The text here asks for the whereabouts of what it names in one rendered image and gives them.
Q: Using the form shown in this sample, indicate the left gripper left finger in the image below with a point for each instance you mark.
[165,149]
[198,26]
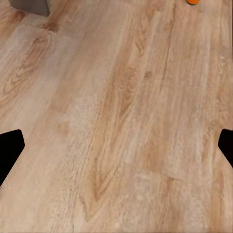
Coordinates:
[11,146]

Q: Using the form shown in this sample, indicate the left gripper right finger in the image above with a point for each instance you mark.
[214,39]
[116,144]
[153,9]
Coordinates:
[225,143]

